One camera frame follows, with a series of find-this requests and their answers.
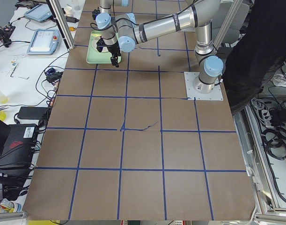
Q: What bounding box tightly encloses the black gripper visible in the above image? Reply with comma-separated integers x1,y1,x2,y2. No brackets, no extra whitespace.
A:
92,9,101,20
96,37,121,68

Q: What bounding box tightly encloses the white round plate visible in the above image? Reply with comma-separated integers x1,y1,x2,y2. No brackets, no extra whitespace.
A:
90,36,109,53

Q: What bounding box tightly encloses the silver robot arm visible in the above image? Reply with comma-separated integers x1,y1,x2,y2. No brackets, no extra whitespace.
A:
91,0,223,94
92,0,129,20

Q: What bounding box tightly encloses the mint green tray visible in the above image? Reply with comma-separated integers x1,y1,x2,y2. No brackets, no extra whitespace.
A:
86,30,112,64

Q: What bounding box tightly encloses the white lavender cup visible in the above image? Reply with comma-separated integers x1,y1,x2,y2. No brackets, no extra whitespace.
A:
64,6,73,17

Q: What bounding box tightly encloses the far blue teach pendant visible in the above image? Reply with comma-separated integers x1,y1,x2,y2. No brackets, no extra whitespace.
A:
24,4,52,23

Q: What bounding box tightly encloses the blue teach pendant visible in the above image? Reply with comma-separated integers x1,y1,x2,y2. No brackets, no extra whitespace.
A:
26,29,60,55
24,4,52,23

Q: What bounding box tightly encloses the near blue teach pendant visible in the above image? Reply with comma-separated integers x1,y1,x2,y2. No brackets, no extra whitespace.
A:
26,29,60,55

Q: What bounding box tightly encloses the black power adapter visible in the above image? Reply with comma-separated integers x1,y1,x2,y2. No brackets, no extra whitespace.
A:
17,106,47,120

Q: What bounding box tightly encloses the grey mesh office chair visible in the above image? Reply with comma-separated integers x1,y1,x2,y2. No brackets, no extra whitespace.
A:
212,0,249,48

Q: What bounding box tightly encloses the black computer box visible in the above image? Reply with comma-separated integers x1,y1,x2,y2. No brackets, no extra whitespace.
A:
0,123,39,173

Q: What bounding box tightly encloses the person in black clothes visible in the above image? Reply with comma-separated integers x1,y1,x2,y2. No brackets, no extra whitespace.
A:
222,0,286,115

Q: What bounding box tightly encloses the aluminium frame post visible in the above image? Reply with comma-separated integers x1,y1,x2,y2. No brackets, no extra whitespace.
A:
46,0,75,50

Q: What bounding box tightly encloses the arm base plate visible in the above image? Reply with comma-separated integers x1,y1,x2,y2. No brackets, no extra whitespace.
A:
184,72,224,101

